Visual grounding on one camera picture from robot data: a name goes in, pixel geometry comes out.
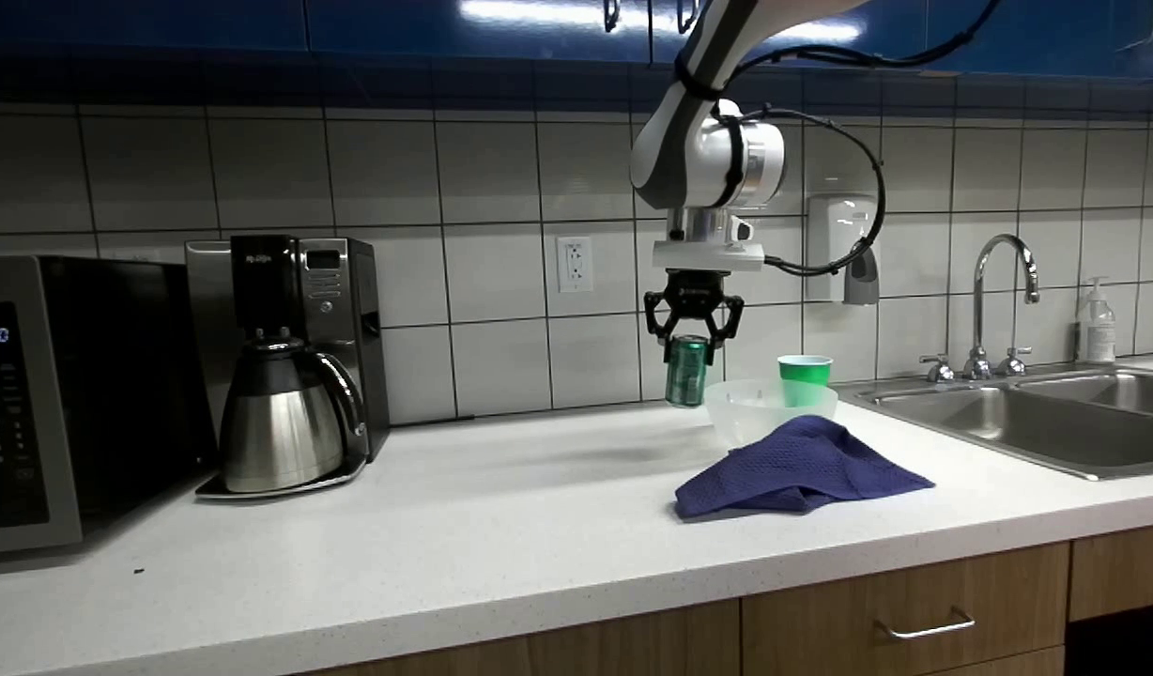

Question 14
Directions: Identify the green soda can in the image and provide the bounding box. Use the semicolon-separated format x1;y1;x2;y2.
660;331;719;415

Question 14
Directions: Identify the wooden lower cabinet door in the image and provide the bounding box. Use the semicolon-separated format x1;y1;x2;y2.
310;599;745;676

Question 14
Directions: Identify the dark blue cloth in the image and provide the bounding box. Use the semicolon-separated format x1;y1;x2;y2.
672;415;939;527

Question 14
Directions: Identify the clear plastic bowl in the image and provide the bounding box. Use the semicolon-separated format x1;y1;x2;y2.
702;376;842;450

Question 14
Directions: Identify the white wall soap dispenser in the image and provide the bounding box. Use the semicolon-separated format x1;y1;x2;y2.
799;197;882;308

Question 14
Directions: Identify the blue glossy upper cabinet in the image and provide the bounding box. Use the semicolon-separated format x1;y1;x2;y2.
0;0;1153;80

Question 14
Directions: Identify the stainless steel coffee carafe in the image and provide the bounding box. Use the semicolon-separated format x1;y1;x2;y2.
213;338;371;499

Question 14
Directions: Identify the silver drawer handle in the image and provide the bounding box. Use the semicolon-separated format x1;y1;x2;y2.
876;607;982;648

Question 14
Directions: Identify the small wooden cabinet panel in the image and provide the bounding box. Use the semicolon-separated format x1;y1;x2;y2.
1066;521;1153;624

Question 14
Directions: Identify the white wall power outlet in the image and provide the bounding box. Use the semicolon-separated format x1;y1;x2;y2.
556;237;599;300

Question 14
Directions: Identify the stainless steel sink basin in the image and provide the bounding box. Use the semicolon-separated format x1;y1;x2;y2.
851;365;1153;485

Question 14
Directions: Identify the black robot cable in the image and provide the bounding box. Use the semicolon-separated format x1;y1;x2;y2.
729;0;1007;282

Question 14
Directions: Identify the black steel microwave oven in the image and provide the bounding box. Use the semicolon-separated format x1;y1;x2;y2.
0;253;217;565

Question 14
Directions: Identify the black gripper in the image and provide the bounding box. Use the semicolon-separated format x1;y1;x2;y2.
640;268;748;358

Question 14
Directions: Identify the black drip coffee maker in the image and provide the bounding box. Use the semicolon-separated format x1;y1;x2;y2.
180;232;396;502

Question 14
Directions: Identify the wooden drawer front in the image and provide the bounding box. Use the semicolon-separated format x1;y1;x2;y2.
742;540;1073;676

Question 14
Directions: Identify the chrome gooseneck faucet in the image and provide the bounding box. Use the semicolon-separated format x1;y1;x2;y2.
965;231;1045;382

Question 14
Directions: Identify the green plastic cup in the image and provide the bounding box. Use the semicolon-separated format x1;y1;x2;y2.
773;353;838;418

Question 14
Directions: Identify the clear soap pump bottle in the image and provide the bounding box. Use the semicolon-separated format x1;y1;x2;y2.
1073;278;1119;368

